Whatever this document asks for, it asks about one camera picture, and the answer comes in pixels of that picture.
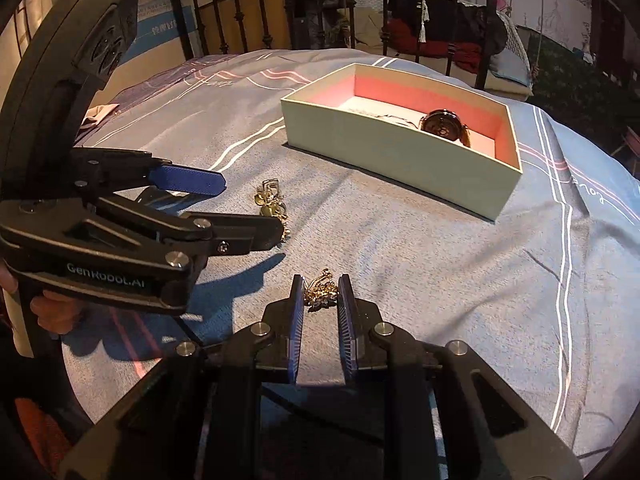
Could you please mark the beige cloth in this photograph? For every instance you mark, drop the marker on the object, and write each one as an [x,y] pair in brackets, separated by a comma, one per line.
[367,20]

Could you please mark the round dark wristwatch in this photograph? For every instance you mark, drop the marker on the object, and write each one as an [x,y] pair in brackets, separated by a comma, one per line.
[442,122]

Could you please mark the orange cloth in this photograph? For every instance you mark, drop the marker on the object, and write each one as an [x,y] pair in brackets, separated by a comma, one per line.
[42,427]

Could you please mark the blue white banner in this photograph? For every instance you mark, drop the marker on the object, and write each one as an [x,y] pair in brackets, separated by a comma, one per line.
[155,30]

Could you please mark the black garment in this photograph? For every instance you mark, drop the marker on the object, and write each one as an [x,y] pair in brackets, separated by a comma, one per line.
[450,15]

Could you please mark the person's left hand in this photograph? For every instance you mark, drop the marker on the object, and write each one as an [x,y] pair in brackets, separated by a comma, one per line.
[57,315]

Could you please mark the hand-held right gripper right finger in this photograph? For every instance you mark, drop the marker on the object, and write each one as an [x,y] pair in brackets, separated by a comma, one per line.
[346,332]

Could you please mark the blue striped bedsheet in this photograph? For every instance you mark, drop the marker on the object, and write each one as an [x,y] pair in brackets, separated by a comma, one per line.
[425,270]

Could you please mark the white pillow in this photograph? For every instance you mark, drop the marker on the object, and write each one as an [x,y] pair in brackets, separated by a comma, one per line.
[515,55]

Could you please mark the black iron bed frame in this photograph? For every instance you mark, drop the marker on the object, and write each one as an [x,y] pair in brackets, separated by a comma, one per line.
[489,20]

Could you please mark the wall poster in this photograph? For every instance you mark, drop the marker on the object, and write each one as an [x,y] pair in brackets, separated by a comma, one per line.
[550,5]

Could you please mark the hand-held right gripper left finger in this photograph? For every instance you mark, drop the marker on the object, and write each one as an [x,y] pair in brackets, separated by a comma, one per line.
[296,332]

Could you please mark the small folded pale cloth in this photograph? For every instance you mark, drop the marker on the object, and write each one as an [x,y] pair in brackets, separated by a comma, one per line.
[97,116]

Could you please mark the red garment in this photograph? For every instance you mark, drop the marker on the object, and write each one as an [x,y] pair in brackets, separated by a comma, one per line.
[430,45]

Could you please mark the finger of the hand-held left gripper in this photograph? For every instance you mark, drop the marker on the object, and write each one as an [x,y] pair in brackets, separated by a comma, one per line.
[245,232]
[192,180]

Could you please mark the pale green box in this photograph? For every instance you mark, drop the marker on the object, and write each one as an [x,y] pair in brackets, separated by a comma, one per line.
[400,150]

